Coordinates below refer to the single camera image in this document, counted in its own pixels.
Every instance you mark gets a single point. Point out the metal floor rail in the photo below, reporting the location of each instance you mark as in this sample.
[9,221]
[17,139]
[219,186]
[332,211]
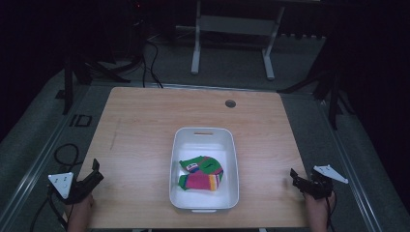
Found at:
[35,164]
[351,180]

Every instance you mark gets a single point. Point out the black tripod stand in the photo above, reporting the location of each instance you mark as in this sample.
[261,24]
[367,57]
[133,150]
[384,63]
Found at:
[68,87]
[333,96]

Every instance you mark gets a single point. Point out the white plastic bin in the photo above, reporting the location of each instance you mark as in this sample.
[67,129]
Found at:
[203,141]

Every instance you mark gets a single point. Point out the round grey table grommet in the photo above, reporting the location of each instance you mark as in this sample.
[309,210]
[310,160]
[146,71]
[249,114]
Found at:
[230,103]

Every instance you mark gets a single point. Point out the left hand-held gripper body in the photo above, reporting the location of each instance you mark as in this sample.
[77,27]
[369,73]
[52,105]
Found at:
[64,185]

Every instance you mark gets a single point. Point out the person's right hand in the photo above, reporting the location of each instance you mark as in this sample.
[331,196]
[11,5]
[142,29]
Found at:
[319,212]

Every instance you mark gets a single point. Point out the white metal stand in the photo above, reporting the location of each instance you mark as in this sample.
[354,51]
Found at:
[235,25]

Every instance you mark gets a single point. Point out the pink striped sock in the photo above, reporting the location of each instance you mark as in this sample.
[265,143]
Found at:
[199,182]

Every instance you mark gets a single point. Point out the person's left hand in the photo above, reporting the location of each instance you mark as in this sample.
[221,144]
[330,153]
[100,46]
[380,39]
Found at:
[80,214]

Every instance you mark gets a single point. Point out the green sock with label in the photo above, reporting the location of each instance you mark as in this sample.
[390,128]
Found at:
[206,163]

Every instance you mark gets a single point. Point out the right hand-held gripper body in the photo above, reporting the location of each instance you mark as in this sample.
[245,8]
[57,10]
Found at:
[319,188]

